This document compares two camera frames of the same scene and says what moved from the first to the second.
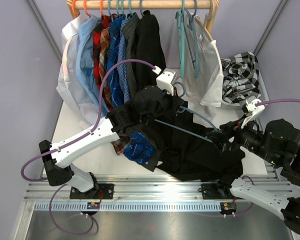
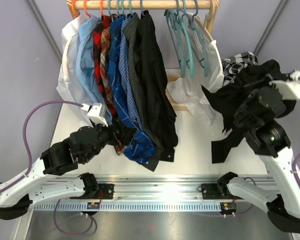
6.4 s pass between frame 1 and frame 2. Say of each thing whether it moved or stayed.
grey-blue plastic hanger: moved
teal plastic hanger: moved
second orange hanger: stayed
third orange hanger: stayed
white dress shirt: stayed
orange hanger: stayed
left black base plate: stayed
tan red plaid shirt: stayed
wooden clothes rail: stayed
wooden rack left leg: stayed
